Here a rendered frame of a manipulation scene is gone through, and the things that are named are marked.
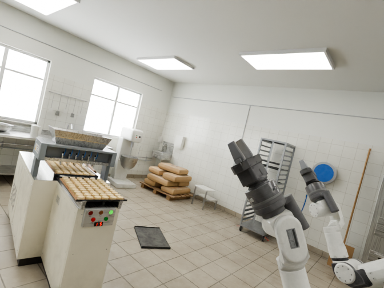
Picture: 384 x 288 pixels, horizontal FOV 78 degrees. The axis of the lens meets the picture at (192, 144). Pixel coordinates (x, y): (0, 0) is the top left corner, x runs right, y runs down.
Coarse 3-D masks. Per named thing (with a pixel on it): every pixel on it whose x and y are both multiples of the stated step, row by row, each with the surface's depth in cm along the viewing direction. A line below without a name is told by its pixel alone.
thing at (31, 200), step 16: (32, 160) 280; (16, 176) 296; (48, 176) 234; (64, 176) 247; (16, 192) 277; (32, 192) 216; (48, 192) 224; (16, 208) 260; (32, 208) 218; (48, 208) 226; (16, 224) 245; (32, 224) 220; (16, 240) 232; (32, 240) 223; (16, 256) 221; (32, 256) 225
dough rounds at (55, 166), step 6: (48, 162) 262; (54, 162) 266; (54, 168) 240; (60, 168) 244; (66, 168) 252; (72, 168) 256; (78, 168) 261; (84, 168) 266; (78, 174) 239; (84, 174) 244; (90, 174) 248
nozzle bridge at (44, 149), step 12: (36, 144) 231; (48, 144) 217; (60, 144) 229; (36, 156) 222; (48, 156) 226; (60, 156) 233; (72, 156) 240; (96, 156) 255; (108, 156) 264; (36, 168) 223; (108, 168) 268
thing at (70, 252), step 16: (64, 192) 206; (64, 208) 198; (48, 224) 227; (64, 224) 192; (80, 224) 179; (48, 240) 219; (64, 240) 186; (80, 240) 181; (96, 240) 189; (112, 240) 199; (48, 256) 211; (64, 256) 181; (80, 256) 183; (96, 256) 192; (48, 272) 203; (64, 272) 178; (80, 272) 186; (96, 272) 194
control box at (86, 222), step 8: (88, 208) 180; (96, 208) 184; (104, 208) 188; (112, 208) 191; (88, 216) 179; (96, 216) 183; (104, 216) 187; (112, 216) 191; (88, 224) 180; (104, 224) 188; (112, 224) 193
